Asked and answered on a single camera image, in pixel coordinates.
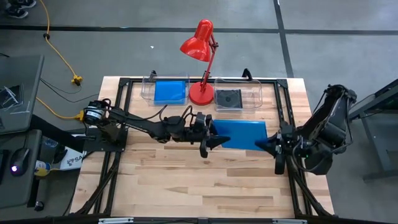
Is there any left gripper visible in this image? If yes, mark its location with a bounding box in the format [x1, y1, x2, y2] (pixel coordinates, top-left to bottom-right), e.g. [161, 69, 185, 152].
[182, 119, 231, 159]

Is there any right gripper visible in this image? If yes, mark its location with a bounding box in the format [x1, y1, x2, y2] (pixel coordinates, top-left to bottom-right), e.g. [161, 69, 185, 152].
[254, 123, 301, 175]

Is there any blue printed disc case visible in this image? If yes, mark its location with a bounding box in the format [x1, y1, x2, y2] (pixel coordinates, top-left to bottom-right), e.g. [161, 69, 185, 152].
[212, 119, 269, 152]
[154, 80, 187, 106]

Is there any grey patterned CD jewel case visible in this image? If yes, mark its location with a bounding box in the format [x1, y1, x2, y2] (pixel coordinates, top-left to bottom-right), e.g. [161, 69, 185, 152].
[216, 89, 243, 110]

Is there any spare clear jewel case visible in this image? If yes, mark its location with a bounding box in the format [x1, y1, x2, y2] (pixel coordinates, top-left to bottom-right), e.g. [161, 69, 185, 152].
[0, 83, 25, 110]

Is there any clear plastic bin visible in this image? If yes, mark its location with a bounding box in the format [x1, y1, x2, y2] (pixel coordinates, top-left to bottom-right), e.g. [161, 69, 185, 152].
[213, 77, 264, 113]
[141, 73, 191, 107]

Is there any red desk lamp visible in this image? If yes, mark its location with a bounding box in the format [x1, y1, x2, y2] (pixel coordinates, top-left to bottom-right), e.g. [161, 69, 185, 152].
[179, 19, 220, 106]

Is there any grey metal desk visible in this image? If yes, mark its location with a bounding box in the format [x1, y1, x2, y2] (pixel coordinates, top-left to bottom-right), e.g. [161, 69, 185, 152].
[348, 77, 398, 181]

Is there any white printed box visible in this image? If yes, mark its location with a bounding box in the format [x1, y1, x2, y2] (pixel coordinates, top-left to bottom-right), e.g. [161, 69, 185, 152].
[58, 146, 85, 171]

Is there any yellow-capped bottle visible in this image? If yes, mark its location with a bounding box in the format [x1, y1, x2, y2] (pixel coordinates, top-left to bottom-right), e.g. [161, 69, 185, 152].
[33, 159, 60, 177]

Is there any black computer mouse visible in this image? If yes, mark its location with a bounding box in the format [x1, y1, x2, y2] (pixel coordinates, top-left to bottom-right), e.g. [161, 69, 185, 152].
[10, 147, 31, 177]

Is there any black keyboard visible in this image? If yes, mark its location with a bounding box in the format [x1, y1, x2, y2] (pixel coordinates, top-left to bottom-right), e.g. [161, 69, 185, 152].
[0, 149, 10, 184]

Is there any person's shoe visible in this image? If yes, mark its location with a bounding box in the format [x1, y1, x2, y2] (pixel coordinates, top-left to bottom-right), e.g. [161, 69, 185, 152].
[6, 8, 29, 19]
[11, 0, 37, 9]

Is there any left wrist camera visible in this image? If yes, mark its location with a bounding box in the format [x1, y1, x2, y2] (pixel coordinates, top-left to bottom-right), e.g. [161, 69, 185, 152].
[194, 112, 208, 127]

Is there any silver metal bracket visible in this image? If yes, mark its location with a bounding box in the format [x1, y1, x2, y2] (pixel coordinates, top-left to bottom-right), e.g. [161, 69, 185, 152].
[272, 218, 308, 224]
[98, 217, 134, 224]

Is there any yellow extension cord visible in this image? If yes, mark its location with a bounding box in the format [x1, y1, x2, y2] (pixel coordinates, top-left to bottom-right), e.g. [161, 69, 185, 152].
[35, 96, 85, 122]
[39, 0, 83, 86]

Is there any black floor cable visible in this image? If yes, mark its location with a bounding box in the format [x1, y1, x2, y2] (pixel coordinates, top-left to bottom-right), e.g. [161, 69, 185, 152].
[39, 77, 100, 103]

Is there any black cable sleeve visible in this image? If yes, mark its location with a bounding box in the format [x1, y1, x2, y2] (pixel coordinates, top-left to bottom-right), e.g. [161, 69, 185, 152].
[29, 113, 86, 153]

